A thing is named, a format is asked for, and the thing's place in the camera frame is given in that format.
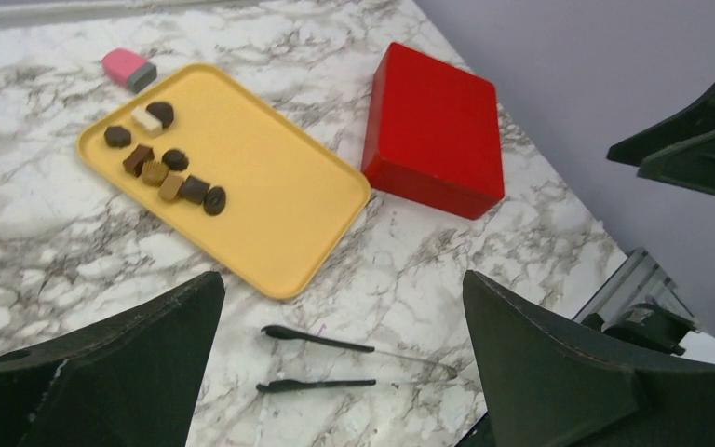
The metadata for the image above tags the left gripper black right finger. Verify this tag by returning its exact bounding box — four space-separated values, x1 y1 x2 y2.
462 271 715 446

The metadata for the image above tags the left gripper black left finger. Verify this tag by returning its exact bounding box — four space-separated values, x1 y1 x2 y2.
0 272 225 446

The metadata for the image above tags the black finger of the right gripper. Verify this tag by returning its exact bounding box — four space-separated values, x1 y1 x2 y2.
607 81 715 166
637 129 715 196

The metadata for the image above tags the red box lid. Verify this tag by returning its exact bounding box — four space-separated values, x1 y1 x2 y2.
361 42 504 192

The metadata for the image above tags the dark oval chocolate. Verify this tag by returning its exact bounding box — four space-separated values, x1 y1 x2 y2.
202 186 227 216

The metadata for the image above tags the red chocolate box with dividers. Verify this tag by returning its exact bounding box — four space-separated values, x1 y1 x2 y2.
362 155 506 220

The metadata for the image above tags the dark round chocolate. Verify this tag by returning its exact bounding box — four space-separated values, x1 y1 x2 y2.
103 126 132 149

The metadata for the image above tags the white rectangular chocolate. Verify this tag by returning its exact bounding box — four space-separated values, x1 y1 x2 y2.
130 108 164 138

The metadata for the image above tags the dark teardrop chocolate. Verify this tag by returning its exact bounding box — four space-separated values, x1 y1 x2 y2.
145 101 175 129

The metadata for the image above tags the yellow plastic tray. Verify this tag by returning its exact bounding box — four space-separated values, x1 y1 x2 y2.
76 63 371 299

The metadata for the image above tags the pink and grey eraser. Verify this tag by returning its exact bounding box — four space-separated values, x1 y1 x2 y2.
101 47 157 93

